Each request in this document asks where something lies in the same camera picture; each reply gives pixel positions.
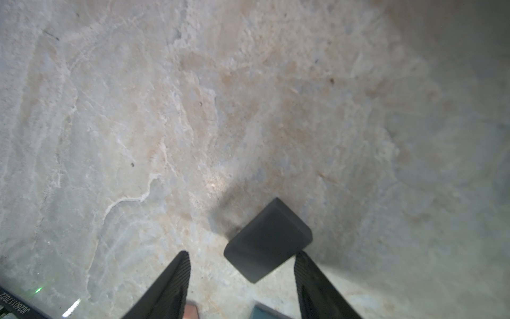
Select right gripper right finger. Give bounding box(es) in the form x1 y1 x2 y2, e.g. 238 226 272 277
294 251 362 319

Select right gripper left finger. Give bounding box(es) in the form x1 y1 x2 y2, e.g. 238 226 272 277
123 251 191 319

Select black eraser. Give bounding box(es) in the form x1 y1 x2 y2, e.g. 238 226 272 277
224 198 313 283

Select pink eraser bottom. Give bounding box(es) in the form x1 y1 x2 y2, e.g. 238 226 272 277
183 301 199 319

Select teal eraser lower middle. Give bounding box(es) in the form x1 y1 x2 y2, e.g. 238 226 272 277
249 303 291 319

